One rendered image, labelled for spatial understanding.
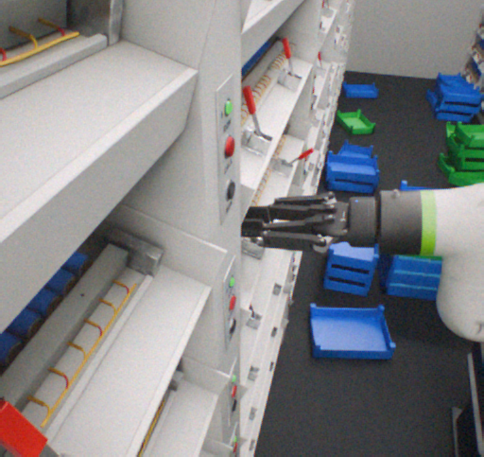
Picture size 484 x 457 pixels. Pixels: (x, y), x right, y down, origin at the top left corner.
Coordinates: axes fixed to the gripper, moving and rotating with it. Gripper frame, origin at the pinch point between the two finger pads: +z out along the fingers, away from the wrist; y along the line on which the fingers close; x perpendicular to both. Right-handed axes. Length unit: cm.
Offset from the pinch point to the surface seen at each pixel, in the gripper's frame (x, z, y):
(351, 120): -97, 2, 269
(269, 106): 13.4, -3.0, 14.5
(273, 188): -6.0, 0.3, 19.3
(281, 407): -95, 11, 19
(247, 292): -7.0, -1.5, -9.1
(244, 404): -44.8, 6.9, -7.5
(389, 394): -103, -25, 34
